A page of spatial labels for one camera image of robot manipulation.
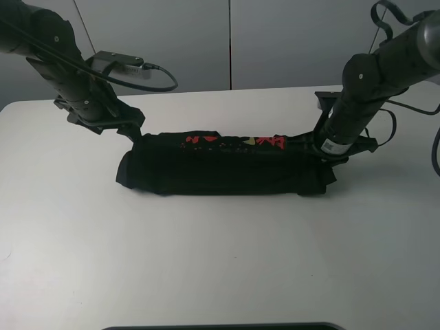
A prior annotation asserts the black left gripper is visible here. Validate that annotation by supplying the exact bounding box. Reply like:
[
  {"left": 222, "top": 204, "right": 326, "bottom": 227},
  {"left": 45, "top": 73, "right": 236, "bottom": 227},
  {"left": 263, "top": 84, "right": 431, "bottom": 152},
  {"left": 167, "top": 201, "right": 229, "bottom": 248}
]
[{"left": 54, "top": 91, "right": 144, "bottom": 143}]

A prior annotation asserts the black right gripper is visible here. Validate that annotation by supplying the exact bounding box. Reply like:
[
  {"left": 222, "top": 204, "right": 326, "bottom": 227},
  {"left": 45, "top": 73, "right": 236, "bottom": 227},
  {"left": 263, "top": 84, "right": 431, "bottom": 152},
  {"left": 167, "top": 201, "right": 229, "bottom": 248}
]
[{"left": 285, "top": 132, "right": 378, "bottom": 165}]

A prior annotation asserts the black printed t-shirt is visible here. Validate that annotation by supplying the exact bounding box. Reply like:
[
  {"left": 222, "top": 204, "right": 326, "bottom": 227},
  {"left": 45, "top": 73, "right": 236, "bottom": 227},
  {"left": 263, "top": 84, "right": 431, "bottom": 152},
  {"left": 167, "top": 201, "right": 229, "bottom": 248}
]
[{"left": 116, "top": 131, "right": 336, "bottom": 196}]

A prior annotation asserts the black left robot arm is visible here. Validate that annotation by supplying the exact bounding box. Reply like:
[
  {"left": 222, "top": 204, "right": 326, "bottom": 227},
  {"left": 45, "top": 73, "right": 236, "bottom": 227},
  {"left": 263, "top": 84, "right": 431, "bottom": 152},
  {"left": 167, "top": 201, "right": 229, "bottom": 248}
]
[{"left": 1, "top": 1, "right": 145, "bottom": 142}]

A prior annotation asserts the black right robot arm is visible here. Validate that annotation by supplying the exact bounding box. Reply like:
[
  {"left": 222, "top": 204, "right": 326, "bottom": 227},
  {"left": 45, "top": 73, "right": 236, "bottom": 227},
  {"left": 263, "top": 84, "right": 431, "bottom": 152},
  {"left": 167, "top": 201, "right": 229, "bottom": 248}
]
[{"left": 285, "top": 11, "right": 439, "bottom": 161}]

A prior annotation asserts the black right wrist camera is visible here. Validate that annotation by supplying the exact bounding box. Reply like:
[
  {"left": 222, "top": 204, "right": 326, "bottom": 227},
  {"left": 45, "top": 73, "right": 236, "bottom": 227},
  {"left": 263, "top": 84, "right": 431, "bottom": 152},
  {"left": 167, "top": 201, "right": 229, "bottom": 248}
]
[{"left": 315, "top": 91, "right": 341, "bottom": 111}]

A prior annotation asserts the black left camera cable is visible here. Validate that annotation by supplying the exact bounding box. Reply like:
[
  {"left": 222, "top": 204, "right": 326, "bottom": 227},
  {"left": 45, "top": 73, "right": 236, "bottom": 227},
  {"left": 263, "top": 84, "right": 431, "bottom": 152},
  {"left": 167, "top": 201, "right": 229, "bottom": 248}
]
[{"left": 78, "top": 61, "right": 179, "bottom": 93}]

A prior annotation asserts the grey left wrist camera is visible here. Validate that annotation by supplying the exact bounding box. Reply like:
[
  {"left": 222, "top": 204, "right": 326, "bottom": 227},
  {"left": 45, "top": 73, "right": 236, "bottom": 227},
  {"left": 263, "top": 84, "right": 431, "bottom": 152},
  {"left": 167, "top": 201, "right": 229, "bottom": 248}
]
[{"left": 86, "top": 51, "right": 151, "bottom": 80}]

